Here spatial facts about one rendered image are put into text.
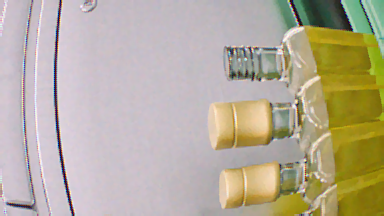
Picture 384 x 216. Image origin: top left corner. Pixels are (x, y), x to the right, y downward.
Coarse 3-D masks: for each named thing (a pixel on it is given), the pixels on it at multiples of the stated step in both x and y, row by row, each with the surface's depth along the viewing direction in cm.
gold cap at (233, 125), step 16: (224, 112) 81; (240, 112) 81; (256, 112) 81; (224, 128) 81; (240, 128) 81; (256, 128) 81; (272, 128) 81; (224, 144) 81; (240, 144) 82; (256, 144) 82
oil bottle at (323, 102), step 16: (320, 80) 82; (336, 80) 83; (352, 80) 83; (368, 80) 83; (304, 96) 82; (320, 96) 81; (336, 96) 82; (352, 96) 82; (368, 96) 82; (304, 112) 81; (320, 112) 81; (336, 112) 81; (352, 112) 81; (368, 112) 81; (304, 128) 81; (320, 128) 80; (336, 128) 81; (304, 144) 82
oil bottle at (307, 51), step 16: (288, 32) 86; (304, 32) 86; (320, 32) 86; (336, 32) 86; (352, 32) 87; (288, 48) 85; (304, 48) 84; (320, 48) 85; (336, 48) 85; (352, 48) 86; (368, 48) 86; (288, 64) 85; (304, 64) 84; (320, 64) 84; (336, 64) 84; (352, 64) 84; (368, 64) 85; (288, 80) 86; (304, 80) 84
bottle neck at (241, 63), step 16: (224, 48) 86; (240, 48) 85; (256, 48) 85; (272, 48) 86; (224, 64) 87; (240, 64) 84; (256, 64) 85; (272, 64) 85; (240, 80) 85; (256, 80) 86
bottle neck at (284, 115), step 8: (272, 104) 82; (280, 104) 82; (288, 104) 82; (272, 112) 82; (280, 112) 82; (288, 112) 82; (296, 112) 82; (272, 120) 81; (280, 120) 82; (288, 120) 82; (296, 120) 82; (280, 128) 82; (288, 128) 82; (296, 128) 82; (272, 136) 82; (280, 136) 82; (288, 136) 83
